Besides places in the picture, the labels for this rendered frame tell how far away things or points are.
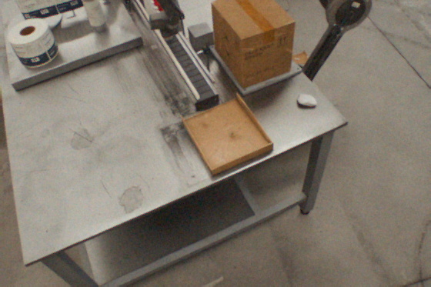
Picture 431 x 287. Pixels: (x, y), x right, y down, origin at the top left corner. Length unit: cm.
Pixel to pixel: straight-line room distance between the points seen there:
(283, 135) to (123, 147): 64
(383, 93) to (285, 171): 100
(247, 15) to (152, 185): 78
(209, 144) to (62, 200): 60
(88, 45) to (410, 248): 201
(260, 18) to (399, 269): 147
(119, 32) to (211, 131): 79
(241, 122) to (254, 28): 38
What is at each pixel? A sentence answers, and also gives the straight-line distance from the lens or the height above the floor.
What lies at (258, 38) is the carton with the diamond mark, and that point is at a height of 110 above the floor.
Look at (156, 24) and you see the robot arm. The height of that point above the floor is 109.
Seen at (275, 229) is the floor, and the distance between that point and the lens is 225.
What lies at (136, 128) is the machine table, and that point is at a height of 83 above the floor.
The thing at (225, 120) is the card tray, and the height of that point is 83.
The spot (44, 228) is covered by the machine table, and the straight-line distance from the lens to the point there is 151.
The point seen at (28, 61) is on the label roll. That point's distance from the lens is 204.
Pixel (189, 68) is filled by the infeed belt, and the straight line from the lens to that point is 175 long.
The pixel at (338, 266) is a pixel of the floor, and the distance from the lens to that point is 222.
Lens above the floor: 205
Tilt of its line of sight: 50 degrees down
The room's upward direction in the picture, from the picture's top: 7 degrees counter-clockwise
